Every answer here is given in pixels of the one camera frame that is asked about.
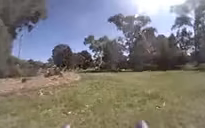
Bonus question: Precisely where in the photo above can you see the dry grass field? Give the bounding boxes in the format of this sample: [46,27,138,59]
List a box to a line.
[0,63,205,128]

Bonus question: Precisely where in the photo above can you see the row of trees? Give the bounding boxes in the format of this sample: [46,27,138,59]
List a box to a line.
[49,0,205,73]

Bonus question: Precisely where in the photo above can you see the pile of dry branches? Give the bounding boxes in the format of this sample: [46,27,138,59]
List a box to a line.
[39,65,64,78]

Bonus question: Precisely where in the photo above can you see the pale dirt path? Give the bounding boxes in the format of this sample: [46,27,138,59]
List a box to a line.
[0,71,82,100]

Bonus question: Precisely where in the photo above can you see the large tree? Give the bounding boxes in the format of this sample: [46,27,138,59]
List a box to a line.
[0,0,48,80]

